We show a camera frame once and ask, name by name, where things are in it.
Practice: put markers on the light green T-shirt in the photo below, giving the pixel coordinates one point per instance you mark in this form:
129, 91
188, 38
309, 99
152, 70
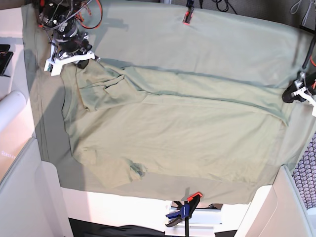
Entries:
124, 123

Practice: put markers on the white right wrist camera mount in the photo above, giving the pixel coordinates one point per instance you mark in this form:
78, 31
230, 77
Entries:
54, 64

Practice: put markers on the pale green table cloth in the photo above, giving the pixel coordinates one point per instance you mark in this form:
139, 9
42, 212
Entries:
151, 35

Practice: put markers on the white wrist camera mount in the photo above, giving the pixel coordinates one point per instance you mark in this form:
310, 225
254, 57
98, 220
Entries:
302, 92
54, 64

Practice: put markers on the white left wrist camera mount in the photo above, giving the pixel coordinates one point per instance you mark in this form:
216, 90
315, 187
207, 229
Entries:
302, 92

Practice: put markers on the white cylindrical tube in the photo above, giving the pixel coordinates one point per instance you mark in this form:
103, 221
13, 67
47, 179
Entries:
10, 106

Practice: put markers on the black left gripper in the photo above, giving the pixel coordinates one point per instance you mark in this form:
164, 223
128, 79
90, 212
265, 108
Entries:
307, 81

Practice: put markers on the blue orange bar clamp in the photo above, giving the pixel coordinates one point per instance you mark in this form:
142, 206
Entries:
184, 212

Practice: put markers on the black mesh fabric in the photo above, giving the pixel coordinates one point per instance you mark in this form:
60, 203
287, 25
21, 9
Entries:
304, 175

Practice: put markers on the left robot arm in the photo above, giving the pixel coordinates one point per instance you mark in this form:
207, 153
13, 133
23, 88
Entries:
308, 58

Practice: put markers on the black tablet device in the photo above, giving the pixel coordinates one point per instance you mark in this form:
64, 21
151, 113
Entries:
5, 57

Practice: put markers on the black cloth under table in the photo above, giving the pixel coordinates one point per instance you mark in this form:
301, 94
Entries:
87, 229

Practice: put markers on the orange black clamp top middle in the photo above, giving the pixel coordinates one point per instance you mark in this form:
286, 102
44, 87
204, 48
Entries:
189, 12

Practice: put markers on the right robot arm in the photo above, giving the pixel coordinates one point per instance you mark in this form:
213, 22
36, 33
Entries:
58, 14

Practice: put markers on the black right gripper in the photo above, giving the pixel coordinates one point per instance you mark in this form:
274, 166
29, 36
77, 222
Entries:
73, 42

